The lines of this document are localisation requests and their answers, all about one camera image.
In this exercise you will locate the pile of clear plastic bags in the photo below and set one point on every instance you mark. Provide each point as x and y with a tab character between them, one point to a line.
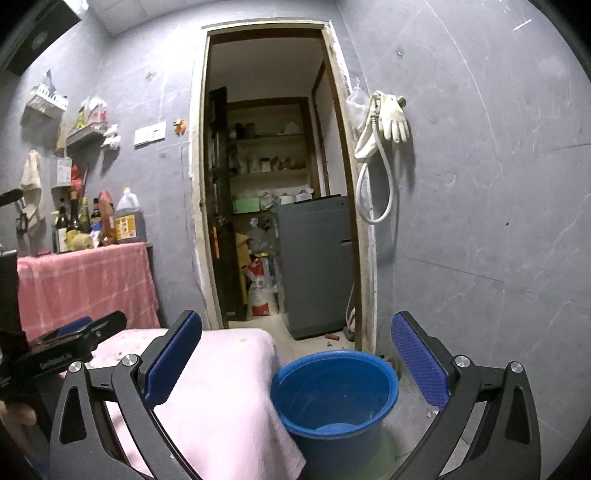
263	237

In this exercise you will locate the grey washing machine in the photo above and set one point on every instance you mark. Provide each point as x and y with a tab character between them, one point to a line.
316	267

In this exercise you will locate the beige hanging cloth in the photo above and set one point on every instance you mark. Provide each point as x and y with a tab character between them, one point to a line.
31	180

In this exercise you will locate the red plastic item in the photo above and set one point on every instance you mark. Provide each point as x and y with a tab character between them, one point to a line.
76	180

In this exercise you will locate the short dark sauce bottle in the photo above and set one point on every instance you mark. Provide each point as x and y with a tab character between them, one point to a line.
61	233

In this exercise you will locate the large cooking oil bottle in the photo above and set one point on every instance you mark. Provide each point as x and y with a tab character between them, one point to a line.
129	226

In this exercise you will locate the clear plastic bag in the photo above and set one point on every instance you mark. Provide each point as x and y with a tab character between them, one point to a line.
358	106

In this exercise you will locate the green box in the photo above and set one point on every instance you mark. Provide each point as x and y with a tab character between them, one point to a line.
247	206

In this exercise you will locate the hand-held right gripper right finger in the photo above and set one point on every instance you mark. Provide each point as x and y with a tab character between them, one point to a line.
420	362

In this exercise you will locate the pink towel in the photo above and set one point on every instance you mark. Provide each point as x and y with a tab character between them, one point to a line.
231	392

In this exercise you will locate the white crumpled plastic bag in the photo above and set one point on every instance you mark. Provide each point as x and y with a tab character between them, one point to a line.
111	136

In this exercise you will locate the yellow bag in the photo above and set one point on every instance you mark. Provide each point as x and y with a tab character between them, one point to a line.
243	254

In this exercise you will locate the pink white packet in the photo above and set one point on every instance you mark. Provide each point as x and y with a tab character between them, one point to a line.
97	110

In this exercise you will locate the white wall basket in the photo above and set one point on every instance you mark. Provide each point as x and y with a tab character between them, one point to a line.
46	101

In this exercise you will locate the grey wall shelf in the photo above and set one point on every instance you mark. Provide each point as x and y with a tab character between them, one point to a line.
85	134

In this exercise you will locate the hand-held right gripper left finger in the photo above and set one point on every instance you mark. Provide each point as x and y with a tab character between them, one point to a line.
173	357

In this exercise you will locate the metal utensil holder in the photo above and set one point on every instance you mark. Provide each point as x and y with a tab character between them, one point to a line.
61	171

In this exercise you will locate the pink checked cloth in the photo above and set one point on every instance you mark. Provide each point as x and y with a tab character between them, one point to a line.
92	286

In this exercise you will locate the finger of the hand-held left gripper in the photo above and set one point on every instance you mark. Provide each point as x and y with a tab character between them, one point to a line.
104	327
74	325

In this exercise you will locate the wooden board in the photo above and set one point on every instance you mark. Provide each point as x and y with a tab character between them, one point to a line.
61	138

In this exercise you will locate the yellow green packet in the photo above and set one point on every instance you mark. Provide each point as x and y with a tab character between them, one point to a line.
81	117

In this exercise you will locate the dark red-capped sauce bottle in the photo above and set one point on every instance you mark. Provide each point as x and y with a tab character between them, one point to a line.
95	214

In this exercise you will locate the white printed sack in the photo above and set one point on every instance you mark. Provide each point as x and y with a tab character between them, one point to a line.
263	295

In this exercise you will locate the orange wall hook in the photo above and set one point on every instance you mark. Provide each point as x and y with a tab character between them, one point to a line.
180	127

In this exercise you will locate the wooden shelf unit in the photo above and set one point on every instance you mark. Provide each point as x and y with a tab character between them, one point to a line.
270	173

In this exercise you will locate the blue plastic bucket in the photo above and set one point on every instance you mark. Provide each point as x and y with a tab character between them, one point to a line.
332	387

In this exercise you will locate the tall dark sauce bottle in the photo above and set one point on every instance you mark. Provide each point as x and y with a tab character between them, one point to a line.
74	226

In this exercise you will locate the white wall socket panel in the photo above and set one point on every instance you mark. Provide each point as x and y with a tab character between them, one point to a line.
157	131
141	137

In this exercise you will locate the person's left hand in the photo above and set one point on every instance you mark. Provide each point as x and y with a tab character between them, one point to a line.
18	415

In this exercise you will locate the dark wooden door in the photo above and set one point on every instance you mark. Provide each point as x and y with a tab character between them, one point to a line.
226	207

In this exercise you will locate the pale door frame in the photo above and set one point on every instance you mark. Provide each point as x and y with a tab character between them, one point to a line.
198	184

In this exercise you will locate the yellow-label sauce bottle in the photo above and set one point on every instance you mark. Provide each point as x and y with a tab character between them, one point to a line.
85	217

